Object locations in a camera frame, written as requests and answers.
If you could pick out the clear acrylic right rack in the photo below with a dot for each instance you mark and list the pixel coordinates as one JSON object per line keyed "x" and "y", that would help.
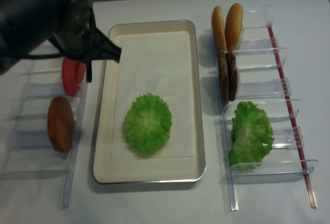
{"x": 258, "y": 82}

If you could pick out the left bun half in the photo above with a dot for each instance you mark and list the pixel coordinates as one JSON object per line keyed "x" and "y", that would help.
{"x": 218, "y": 30}

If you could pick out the cream metal baking tray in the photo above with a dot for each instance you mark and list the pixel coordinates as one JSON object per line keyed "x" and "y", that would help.
{"x": 146, "y": 168}

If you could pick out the front red tomato slice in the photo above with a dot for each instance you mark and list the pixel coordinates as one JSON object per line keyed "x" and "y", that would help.
{"x": 68, "y": 74}

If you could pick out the green lettuce leaves in rack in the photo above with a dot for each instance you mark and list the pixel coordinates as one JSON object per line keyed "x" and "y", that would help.
{"x": 252, "y": 134}

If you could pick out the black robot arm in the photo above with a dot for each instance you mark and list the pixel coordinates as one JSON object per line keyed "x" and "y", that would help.
{"x": 48, "y": 29}

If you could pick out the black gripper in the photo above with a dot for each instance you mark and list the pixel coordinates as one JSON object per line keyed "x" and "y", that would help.
{"x": 98, "y": 47}

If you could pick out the white parchment paper sheet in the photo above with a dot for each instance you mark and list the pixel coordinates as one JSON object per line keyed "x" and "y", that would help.
{"x": 160, "y": 64}

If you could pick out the clear acrylic left rack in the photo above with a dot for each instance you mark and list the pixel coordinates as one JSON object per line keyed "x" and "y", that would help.
{"x": 27, "y": 90}

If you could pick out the green lettuce leaf on tray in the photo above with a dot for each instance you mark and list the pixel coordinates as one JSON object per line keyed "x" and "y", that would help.
{"x": 147, "y": 124}

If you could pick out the brown bun in left rack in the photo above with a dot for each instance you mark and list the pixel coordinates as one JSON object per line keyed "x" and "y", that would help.
{"x": 60, "y": 124}

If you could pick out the right brown meat patty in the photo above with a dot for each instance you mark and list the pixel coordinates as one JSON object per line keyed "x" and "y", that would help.
{"x": 232, "y": 75}

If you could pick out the clear acrylic rack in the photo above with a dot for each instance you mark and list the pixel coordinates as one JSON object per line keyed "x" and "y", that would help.
{"x": 258, "y": 82}
{"x": 27, "y": 90}

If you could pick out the red rod of right rack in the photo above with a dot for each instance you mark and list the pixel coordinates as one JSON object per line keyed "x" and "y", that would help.
{"x": 310, "y": 191}

